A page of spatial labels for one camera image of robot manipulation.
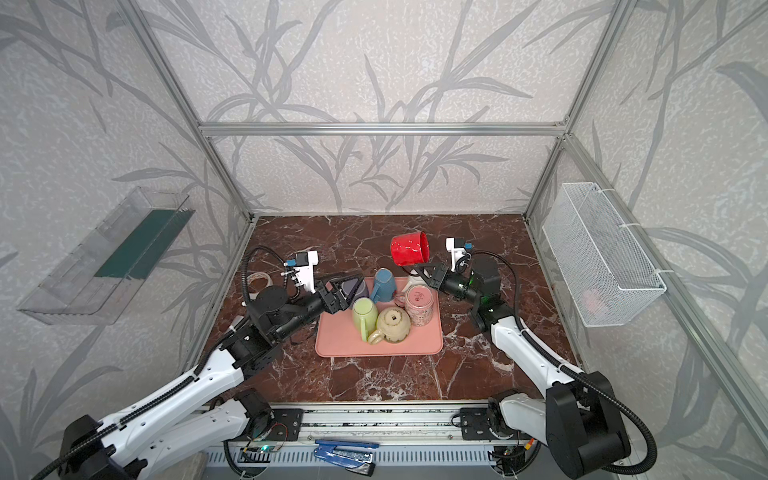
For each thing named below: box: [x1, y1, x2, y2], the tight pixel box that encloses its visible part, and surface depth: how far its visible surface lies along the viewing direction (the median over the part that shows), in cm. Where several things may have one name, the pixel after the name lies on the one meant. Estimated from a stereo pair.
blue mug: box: [371, 267, 395, 303], surface depth 93 cm
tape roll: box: [246, 272, 273, 299], surface depth 104 cm
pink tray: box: [316, 291, 443, 357], surface depth 88 cm
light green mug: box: [352, 298, 379, 343], surface depth 85 cm
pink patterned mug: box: [394, 284, 434, 327], surface depth 86 cm
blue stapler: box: [314, 440, 379, 476], surface depth 69 cm
